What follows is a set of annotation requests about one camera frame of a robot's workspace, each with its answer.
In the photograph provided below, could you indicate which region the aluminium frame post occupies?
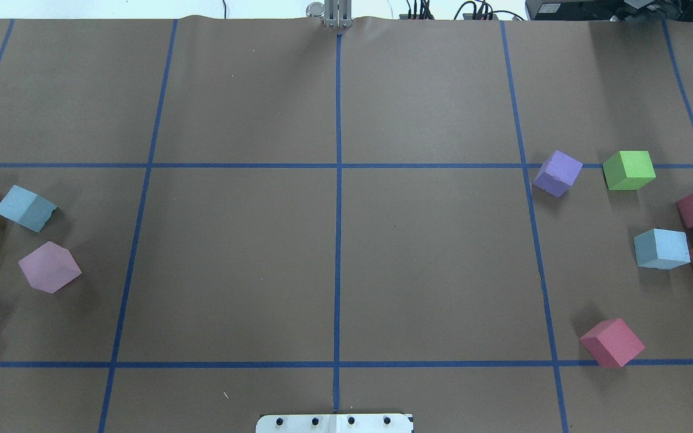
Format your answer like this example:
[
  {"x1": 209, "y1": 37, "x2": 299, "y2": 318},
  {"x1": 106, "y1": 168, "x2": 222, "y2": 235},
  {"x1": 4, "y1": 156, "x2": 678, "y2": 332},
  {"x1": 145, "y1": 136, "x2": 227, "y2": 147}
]
[{"x1": 305, "y1": 0, "x2": 354, "y2": 28}]

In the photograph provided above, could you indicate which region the light pink block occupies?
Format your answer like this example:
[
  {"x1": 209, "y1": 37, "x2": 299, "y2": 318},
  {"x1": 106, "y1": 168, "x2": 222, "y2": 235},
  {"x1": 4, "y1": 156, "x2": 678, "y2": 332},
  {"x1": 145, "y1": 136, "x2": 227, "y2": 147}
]
[{"x1": 18, "y1": 241, "x2": 82, "y2": 293}]

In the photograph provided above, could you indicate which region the magenta block lone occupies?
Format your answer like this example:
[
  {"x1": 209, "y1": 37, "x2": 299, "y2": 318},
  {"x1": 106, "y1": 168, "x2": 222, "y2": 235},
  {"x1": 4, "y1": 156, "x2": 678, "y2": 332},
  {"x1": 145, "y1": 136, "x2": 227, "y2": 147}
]
[{"x1": 579, "y1": 318, "x2": 645, "y2": 368}]

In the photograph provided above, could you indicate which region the purple block right side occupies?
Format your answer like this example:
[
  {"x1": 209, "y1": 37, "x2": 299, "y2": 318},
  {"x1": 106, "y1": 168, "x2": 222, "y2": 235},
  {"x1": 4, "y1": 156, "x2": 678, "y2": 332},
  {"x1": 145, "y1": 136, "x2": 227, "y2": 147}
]
[{"x1": 533, "y1": 150, "x2": 584, "y2": 197}]

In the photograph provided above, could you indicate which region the green block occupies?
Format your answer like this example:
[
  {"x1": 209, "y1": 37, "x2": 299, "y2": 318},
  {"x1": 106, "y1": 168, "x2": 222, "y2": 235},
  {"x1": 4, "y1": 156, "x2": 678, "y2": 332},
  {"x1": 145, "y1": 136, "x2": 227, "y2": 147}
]
[{"x1": 603, "y1": 150, "x2": 656, "y2": 190}]

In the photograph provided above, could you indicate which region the light blue block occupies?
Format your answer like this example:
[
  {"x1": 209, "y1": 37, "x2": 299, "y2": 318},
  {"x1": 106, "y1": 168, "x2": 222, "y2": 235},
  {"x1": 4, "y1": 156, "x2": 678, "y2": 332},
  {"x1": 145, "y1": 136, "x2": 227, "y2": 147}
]
[
  {"x1": 0, "y1": 185, "x2": 57, "y2": 233},
  {"x1": 633, "y1": 229, "x2": 691, "y2": 269}
]

